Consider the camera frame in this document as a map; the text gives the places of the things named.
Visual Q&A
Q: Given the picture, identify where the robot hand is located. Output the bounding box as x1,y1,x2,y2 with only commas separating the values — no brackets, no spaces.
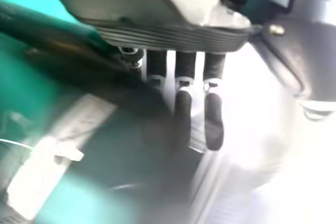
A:
43,0,336,152

